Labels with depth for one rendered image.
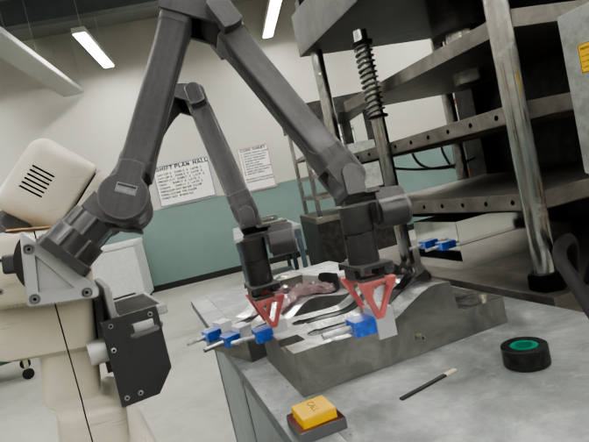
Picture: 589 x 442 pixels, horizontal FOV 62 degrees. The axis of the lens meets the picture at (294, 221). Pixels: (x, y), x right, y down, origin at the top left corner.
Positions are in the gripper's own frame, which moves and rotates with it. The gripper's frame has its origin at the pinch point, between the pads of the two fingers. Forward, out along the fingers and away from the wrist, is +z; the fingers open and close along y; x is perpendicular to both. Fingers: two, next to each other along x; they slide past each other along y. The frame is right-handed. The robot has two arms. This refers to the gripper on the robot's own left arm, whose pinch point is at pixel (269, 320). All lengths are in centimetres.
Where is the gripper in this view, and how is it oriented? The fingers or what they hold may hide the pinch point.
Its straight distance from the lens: 116.2
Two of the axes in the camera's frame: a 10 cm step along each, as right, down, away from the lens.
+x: -9.3, 2.3, -2.9
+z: 2.1, 9.7, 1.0
